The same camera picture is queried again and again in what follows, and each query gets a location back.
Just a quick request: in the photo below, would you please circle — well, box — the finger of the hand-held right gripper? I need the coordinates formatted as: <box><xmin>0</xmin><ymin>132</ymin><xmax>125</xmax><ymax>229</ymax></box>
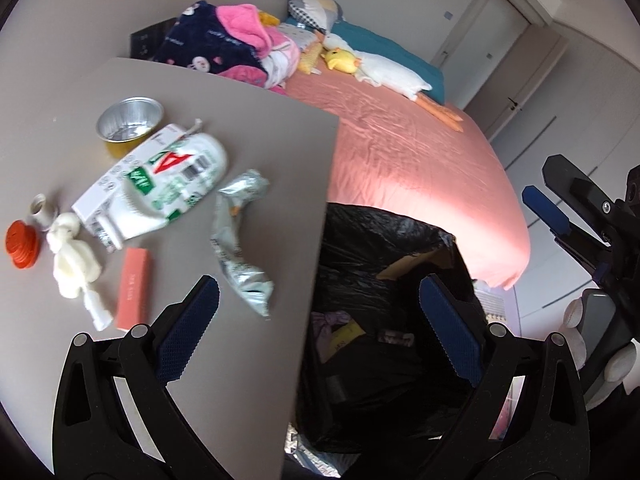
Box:
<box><xmin>521</xmin><ymin>185</ymin><xmax>614</xmax><ymax>262</ymax></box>
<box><xmin>542</xmin><ymin>155</ymin><xmax>626</xmax><ymax>212</ymax></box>

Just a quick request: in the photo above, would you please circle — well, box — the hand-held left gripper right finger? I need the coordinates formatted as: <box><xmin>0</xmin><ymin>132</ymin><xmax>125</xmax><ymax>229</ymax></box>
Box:
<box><xmin>415</xmin><ymin>274</ymin><xmax>591</xmax><ymax>480</ymax></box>

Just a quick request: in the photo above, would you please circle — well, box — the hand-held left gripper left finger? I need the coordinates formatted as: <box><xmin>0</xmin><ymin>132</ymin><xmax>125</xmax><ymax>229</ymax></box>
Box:
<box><xmin>52</xmin><ymin>275</ymin><xmax>236</xmax><ymax>480</ymax></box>

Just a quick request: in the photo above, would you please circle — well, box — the pink rectangular box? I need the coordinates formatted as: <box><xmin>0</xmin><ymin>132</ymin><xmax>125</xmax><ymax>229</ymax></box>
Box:
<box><xmin>114</xmin><ymin>247</ymin><xmax>152</xmax><ymax>332</ymax></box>

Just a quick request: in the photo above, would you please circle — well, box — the silver foil wrapper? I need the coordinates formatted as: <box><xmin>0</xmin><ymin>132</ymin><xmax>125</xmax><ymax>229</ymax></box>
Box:
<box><xmin>210</xmin><ymin>169</ymin><xmax>276</xmax><ymax>319</ymax></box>

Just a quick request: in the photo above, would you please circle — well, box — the small white plastic tube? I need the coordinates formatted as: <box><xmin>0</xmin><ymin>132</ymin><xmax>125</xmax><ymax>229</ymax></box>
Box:
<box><xmin>80</xmin><ymin>287</ymin><xmax>114</xmax><ymax>332</ymax></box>

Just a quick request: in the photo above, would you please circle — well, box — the black bag trash bin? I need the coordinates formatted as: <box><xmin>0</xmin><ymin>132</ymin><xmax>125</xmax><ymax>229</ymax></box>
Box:
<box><xmin>285</xmin><ymin>202</ymin><xmax>489</xmax><ymax>467</ymax></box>

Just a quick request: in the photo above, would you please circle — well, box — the white tissue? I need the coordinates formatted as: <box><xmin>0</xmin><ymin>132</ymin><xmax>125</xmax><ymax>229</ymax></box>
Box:
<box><xmin>46</xmin><ymin>212</ymin><xmax>104</xmax><ymax>301</ymax></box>

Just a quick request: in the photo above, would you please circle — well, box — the crushed white green-label bottle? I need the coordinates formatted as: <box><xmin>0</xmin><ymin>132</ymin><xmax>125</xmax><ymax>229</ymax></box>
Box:
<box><xmin>98</xmin><ymin>132</ymin><xmax>229</xmax><ymax>251</ymax></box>

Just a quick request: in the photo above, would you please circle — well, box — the white drink carton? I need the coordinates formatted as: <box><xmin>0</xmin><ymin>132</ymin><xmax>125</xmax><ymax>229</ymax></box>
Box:
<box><xmin>71</xmin><ymin>123</ymin><xmax>188</xmax><ymax>237</ymax></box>

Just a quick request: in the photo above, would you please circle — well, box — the white threaded bottle spout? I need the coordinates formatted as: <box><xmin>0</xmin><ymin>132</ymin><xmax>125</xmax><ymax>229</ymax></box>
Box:
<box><xmin>28</xmin><ymin>193</ymin><xmax>61</xmax><ymax>231</ymax></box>

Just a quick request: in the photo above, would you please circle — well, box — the orange ribbed cap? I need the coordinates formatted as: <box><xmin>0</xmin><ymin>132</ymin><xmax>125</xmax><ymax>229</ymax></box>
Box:
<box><xmin>6</xmin><ymin>220</ymin><xmax>41</xmax><ymax>270</ymax></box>

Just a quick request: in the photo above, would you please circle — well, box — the gold foil cup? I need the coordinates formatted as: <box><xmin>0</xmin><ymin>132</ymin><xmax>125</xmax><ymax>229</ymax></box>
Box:
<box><xmin>96</xmin><ymin>96</ymin><xmax>165</xmax><ymax>161</ymax></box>

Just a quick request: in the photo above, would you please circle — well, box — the person's right hand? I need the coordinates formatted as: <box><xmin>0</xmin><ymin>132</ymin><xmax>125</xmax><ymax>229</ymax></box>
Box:
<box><xmin>564</xmin><ymin>297</ymin><xmax>640</xmax><ymax>383</ymax></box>

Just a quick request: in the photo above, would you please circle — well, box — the white wardrobe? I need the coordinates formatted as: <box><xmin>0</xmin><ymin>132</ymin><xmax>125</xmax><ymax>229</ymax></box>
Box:
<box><xmin>462</xmin><ymin>25</ymin><xmax>640</xmax><ymax>328</ymax></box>

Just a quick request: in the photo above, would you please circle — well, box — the brown cardboard piece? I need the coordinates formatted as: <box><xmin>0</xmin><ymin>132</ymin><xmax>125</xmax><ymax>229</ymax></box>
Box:
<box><xmin>376</xmin><ymin>246</ymin><xmax>453</xmax><ymax>281</ymax></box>

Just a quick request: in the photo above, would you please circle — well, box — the yellow packet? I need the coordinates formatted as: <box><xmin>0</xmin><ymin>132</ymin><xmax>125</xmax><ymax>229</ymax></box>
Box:
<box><xmin>329</xmin><ymin>322</ymin><xmax>365</xmax><ymax>354</ymax></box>

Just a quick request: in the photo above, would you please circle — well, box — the pink crumpled wrapper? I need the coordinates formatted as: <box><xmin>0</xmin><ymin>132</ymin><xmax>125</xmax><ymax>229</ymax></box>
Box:
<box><xmin>312</xmin><ymin>310</ymin><xmax>351</xmax><ymax>343</ymax></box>

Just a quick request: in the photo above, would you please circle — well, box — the white door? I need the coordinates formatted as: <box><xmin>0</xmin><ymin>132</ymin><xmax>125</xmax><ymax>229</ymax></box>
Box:
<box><xmin>434</xmin><ymin>0</ymin><xmax>532</xmax><ymax>70</ymax></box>

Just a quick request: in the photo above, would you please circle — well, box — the silver patterned foil bag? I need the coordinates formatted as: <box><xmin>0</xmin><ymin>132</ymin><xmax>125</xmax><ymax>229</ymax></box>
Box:
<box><xmin>283</xmin><ymin>422</ymin><xmax>362</xmax><ymax>479</ymax></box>

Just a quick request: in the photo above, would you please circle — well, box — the white plush goose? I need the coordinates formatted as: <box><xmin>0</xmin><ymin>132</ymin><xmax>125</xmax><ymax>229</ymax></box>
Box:
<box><xmin>322</xmin><ymin>32</ymin><xmax>464</xmax><ymax>134</ymax></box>

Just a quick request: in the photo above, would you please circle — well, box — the teal blanket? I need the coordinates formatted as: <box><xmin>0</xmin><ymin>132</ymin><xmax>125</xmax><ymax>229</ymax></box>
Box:
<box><xmin>280</xmin><ymin>17</ymin><xmax>446</xmax><ymax>106</ymax></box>

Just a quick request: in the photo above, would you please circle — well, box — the yellow plush duck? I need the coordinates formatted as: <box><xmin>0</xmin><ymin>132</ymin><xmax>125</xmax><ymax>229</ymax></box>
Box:
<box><xmin>321</xmin><ymin>46</ymin><xmax>363</xmax><ymax>75</ymax></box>

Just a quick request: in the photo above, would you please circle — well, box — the navy printed blanket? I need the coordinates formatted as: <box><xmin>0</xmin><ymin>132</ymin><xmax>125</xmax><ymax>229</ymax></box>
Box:
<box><xmin>151</xmin><ymin>1</ymin><xmax>268</xmax><ymax>77</ymax></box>

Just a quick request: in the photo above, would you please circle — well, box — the grey checkered pillow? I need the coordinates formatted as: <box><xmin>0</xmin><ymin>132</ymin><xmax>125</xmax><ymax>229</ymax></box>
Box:
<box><xmin>287</xmin><ymin>0</ymin><xmax>344</xmax><ymax>32</ymax></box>

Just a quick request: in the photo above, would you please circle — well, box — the pink fleece blanket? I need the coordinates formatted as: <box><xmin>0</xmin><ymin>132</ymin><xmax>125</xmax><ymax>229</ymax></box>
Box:
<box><xmin>215</xmin><ymin>4</ymin><xmax>301</xmax><ymax>92</ymax></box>

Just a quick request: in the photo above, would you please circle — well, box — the black wall socket panel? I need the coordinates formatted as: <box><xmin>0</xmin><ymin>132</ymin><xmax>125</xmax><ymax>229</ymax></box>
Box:
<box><xmin>130</xmin><ymin>17</ymin><xmax>178</xmax><ymax>59</ymax></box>

